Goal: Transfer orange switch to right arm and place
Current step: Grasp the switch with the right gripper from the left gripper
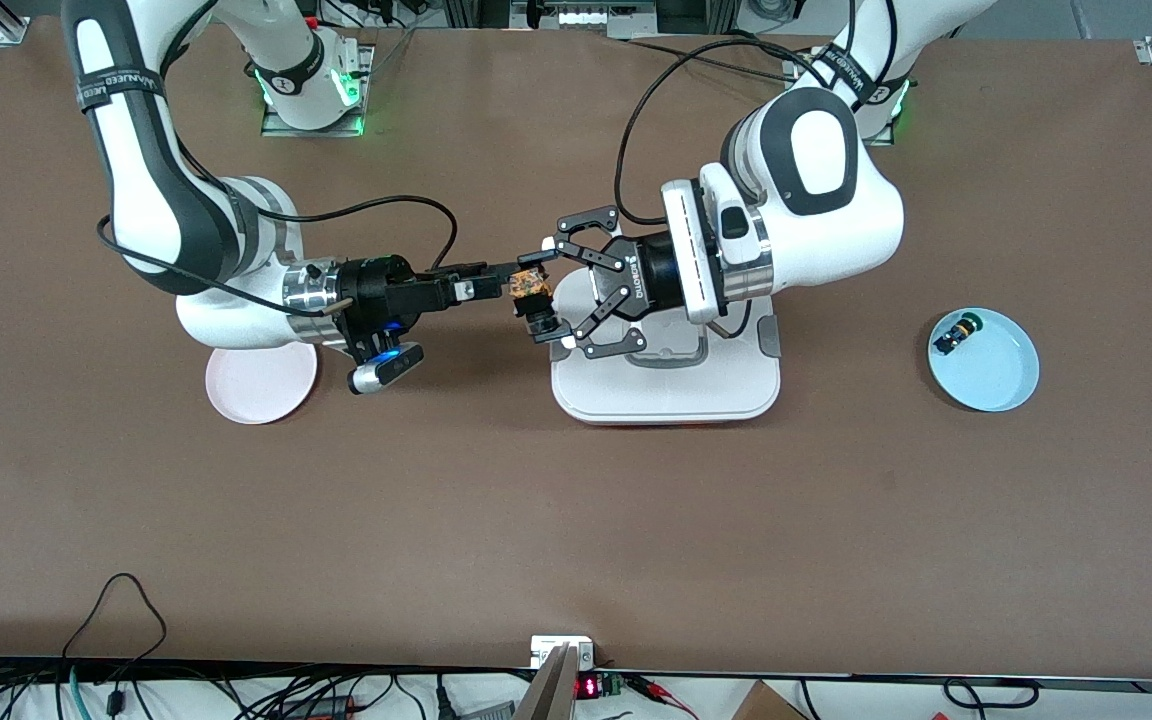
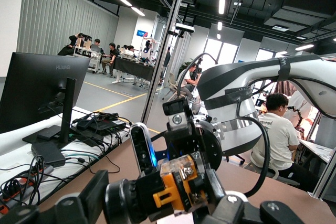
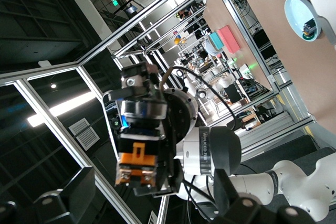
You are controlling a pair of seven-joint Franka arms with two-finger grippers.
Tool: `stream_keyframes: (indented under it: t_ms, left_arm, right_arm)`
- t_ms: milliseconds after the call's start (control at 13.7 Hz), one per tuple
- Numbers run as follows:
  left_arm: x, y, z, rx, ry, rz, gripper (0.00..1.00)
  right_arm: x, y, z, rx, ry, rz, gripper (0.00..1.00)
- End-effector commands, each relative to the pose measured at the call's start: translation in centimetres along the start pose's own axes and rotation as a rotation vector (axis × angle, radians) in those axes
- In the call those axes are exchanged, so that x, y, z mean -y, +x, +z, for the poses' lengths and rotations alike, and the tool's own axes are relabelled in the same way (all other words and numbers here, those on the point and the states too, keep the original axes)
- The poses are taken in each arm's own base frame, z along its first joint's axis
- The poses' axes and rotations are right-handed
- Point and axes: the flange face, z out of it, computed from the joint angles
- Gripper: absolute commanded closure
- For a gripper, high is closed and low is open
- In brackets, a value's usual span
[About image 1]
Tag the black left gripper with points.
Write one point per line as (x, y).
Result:
(652, 274)

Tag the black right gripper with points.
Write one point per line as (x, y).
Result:
(383, 291)

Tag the orange and black switch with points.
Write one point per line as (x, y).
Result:
(528, 283)

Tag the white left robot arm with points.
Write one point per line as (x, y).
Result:
(816, 200)

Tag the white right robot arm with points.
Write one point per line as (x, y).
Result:
(136, 200)

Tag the pink round plate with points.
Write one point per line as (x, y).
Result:
(266, 390)

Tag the lit control box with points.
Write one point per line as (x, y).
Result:
(601, 15)

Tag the small white mounting block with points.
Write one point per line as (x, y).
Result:
(546, 650)

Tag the light blue round plate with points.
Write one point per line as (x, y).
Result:
(986, 370)

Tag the red LED display module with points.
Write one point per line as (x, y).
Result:
(586, 688)

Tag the red test lead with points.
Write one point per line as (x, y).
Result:
(661, 692)

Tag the black power adapter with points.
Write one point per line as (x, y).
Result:
(321, 707)

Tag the brown cardboard piece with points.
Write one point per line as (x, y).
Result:
(766, 705)

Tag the aluminium vertical post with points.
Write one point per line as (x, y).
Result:
(551, 690)

